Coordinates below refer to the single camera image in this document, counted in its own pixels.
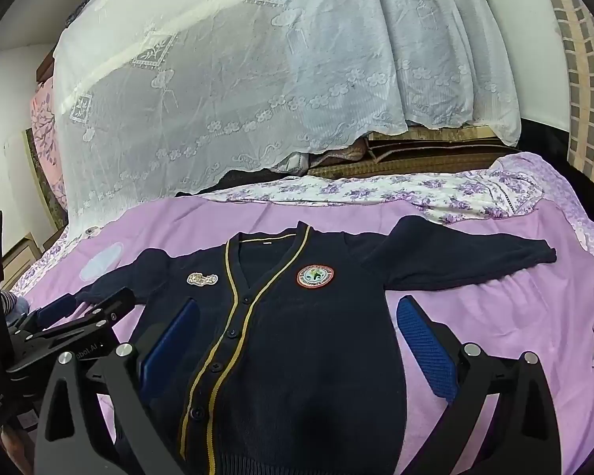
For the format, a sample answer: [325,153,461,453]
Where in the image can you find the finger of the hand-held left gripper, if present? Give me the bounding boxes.
[10,293,78,348]
[6,288,137,383]

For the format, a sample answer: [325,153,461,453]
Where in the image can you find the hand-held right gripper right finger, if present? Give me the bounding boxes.
[396,295,562,475]

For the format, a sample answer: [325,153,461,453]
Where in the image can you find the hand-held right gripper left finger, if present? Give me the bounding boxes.
[32,298,201,475]

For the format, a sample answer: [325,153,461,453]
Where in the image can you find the navy knit cardigan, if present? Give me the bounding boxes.
[74,221,558,475]

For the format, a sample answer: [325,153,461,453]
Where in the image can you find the purple bedsheet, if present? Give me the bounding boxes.
[10,151,594,475]

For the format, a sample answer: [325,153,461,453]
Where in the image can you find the wooden nightstand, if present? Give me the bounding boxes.
[0,232,43,293]

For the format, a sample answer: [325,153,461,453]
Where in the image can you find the dark patterned panel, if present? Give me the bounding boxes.
[22,127,66,231]

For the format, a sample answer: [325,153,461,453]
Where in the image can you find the white purple floral quilt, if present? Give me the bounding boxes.
[205,153,548,221]

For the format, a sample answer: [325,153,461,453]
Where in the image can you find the pink floral pillow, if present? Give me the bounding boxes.
[30,82,70,213]

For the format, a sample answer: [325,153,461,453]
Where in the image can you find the stack of brown folded bedding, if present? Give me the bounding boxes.
[307,131,520,179]

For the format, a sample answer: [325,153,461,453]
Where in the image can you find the white lace net curtain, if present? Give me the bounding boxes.
[52,0,523,238]

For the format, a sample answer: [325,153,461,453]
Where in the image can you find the checked beige curtain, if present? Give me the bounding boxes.
[535,0,594,179]

